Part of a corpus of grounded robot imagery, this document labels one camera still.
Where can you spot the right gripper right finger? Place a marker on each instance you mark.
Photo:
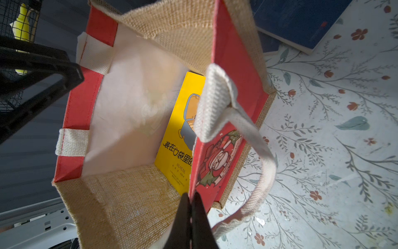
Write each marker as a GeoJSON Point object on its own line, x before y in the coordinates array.
{"type": "Point", "coordinates": [202, 237]}

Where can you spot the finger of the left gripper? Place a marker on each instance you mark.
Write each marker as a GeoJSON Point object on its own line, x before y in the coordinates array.
{"type": "Point", "coordinates": [50, 76]}

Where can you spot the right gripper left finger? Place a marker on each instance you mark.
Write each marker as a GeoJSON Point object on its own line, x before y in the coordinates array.
{"type": "Point", "coordinates": [180, 235]}

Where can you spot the yellow cartoon cover book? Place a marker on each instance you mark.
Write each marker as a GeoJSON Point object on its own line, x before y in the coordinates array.
{"type": "Point", "coordinates": [174, 158]}

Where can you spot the jute canvas bag red trim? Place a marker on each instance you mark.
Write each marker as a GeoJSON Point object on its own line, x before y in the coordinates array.
{"type": "Point", "coordinates": [134, 64]}

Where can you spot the blue book yellow label back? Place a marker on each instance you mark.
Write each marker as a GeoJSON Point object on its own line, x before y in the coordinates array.
{"type": "Point", "coordinates": [301, 24]}

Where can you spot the yellow pen in basket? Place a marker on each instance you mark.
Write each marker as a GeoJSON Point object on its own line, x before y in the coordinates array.
{"type": "Point", "coordinates": [24, 27]}

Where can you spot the blue book back left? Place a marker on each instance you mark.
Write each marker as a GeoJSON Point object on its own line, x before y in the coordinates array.
{"type": "Point", "coordinates": [270, 46]}

